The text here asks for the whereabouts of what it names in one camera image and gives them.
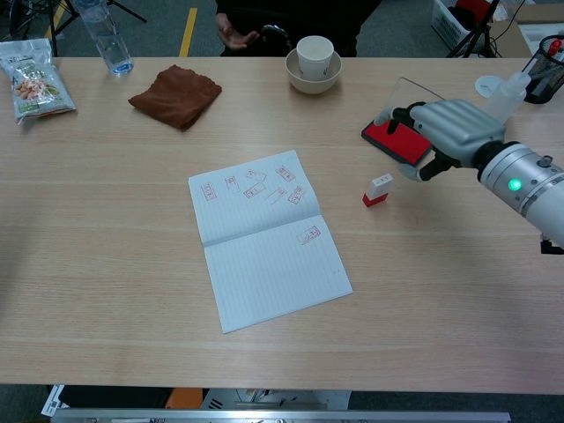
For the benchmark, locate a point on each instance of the white paper cup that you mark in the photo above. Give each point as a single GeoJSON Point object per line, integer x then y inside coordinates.
{"type": "Point", "coordinates": [313, 55]}

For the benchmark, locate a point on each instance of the silver nut snack bag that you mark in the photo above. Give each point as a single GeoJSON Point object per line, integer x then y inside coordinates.
{"type": "Point", "coordinates": [35, 83]}

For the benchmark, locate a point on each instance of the open lined notebook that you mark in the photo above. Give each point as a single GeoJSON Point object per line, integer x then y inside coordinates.
{"type": "Point", "coordinates": [264, 264]}

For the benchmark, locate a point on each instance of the orange block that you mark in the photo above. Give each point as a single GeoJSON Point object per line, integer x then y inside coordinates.
{"type": "Point", "coordinates": [185, 398]}

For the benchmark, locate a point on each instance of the black mesh pen holder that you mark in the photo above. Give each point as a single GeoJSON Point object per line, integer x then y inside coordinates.
{"type": "Point", "coordinates": [548, 72]}

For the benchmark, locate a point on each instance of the white printed label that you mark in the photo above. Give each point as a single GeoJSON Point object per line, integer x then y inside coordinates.
{"type": "Point", "coordinates": [53, 401]}

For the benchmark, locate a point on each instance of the red ink pad clear lid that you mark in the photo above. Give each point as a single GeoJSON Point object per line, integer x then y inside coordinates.
{"type": "Point", "coordinates": [403, 143]}

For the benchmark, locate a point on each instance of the translucent squeeze bottle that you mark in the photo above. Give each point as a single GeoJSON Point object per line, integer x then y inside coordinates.
{"type": "Point", "coordinates": [509, 97]}

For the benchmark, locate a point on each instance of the beige bowl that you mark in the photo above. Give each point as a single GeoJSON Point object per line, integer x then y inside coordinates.
{"type": "Point", "coordinates": [310, 86]}

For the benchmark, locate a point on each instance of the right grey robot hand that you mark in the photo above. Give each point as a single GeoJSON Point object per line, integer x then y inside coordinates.
{"type": "Point", "coordinates": [458, 125]}

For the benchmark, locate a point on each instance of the black tripod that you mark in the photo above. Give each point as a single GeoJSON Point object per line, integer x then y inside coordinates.
{"type": "Point", "coordinates": [54, 26]}
{"type": "Point", "coordinates": [478, 35]}

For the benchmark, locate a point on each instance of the silver metal rail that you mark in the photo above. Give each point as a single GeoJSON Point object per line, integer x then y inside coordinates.
{"type": "Point", "coordinates": [282, 416]}

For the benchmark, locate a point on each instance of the white plastic basket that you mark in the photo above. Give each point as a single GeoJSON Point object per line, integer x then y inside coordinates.
{"type": "Point", "coordinates": [449, 24]}

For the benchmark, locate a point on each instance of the white and red stamp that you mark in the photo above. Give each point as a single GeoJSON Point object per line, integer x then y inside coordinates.
{"type": "Point", "coordinates": [379, 189]}

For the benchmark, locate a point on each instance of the person in black clothes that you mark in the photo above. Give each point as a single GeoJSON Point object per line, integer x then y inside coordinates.
{"type": "Point", "coordinates": [308, 17]}

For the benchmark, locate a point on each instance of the clear plastic water bottle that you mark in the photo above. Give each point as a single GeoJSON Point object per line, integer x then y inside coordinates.
{"type": "Point", "coordinates": [108, 39]}

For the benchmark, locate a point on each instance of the white round disc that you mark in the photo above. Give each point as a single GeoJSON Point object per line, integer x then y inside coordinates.
{"type": "Point", "coordinates": [484, 83]}

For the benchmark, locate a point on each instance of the cardboard box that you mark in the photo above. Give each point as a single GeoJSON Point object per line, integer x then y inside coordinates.
{"type": "Point", "coordinates": [506, 31]}

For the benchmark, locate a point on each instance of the red marker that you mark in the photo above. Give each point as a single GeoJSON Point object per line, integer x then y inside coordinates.
{"type": "Point", "coordinates": [555, 44]}

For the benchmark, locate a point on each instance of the brown folded cloth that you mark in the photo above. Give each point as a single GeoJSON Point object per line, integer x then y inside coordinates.
{"type": "Point", "coordinates": [178, 97]}

